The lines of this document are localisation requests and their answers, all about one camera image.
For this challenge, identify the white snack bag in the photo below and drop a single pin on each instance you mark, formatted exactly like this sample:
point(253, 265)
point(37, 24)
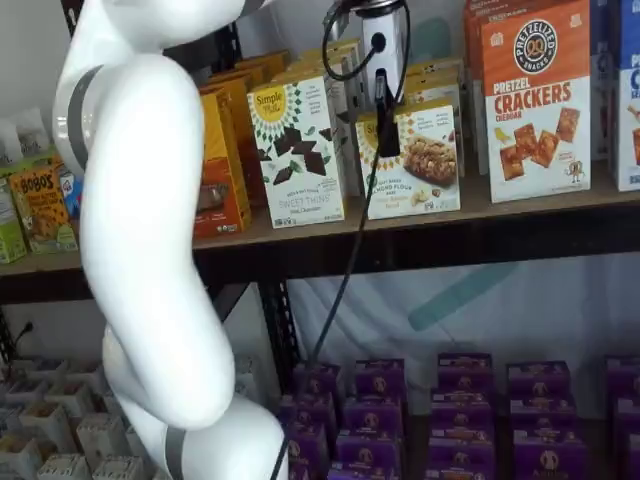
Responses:
point(32, 135)

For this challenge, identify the orange snack box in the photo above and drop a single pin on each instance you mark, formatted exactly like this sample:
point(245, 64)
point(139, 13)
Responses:
point(225, 165)
point(265, 65)
point(232, 82)

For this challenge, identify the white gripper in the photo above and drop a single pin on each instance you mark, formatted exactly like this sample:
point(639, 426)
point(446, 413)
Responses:
point(392, 50)

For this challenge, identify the Simple Mills yellow top box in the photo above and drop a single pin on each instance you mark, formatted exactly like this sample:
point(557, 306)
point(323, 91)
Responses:
point(432, 82)
point(320, 62)

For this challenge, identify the orange Pretzel Crackers box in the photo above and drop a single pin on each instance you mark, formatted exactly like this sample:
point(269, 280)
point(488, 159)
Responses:
point(537, 115)

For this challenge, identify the Simple Mills Sweet Thins box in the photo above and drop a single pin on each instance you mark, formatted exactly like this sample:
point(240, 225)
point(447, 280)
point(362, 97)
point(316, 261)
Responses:
point(300, 160)

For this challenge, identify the black wall plug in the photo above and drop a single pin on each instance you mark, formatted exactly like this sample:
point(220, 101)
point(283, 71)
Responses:
point(25, 327)

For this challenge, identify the purple Annie's box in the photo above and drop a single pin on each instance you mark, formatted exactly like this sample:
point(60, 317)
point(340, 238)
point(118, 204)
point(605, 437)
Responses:
point(462, 447)
point(367, 452)
point(539, 382)
point(310, 447)
point(462, 472)
point(634, 457)
point(380, 380)
point(544, 415)
point(462, 410)
point(307, 472)
point(627, 420)
point(362, 474)
point(465, 372)
point(547, 457)
point(375, 417)
point(320, 382)
point(624, 377)
point(307, 415)

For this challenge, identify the chipboard shelf board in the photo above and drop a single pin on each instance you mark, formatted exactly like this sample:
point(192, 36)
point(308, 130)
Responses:
point(500, 210)
point(40, 261)

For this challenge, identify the small blue white carton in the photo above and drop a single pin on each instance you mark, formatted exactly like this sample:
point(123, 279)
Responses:
point(70, 190)

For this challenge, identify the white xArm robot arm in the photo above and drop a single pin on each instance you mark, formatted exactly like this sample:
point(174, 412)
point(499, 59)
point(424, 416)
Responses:
point(145, 200)

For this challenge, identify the Simple Mills almond bars box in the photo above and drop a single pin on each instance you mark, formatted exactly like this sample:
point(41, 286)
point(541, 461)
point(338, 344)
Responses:
point(425, 175)

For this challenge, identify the black perforated shelf post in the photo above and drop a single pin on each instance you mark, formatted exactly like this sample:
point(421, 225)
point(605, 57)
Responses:
point(280, 340)

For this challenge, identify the blue and white cracker box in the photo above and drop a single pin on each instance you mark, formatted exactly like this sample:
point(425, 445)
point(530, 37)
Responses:
point(631, 100)

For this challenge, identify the yellow Bobo's box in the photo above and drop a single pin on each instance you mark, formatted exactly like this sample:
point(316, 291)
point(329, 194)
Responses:
point(45, 210)

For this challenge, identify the green snack box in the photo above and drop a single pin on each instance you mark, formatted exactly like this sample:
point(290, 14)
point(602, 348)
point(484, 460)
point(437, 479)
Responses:
point(10, 225)

